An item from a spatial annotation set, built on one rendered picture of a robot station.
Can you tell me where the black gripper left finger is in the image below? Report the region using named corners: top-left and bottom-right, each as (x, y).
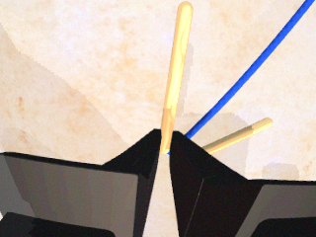
top-left (0, 127), bottom-right (162, 237)

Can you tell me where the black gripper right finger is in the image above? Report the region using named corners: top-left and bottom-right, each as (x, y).
top-left (170, 130), bottom-right (316, 237)

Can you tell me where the thin wooden stick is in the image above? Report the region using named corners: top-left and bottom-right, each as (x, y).
top-left (201, 118), bottom-right (273, 154)

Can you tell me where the light wooden stick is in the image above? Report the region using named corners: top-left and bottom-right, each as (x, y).
top-left (159, 0), bottom-right (315, 155)

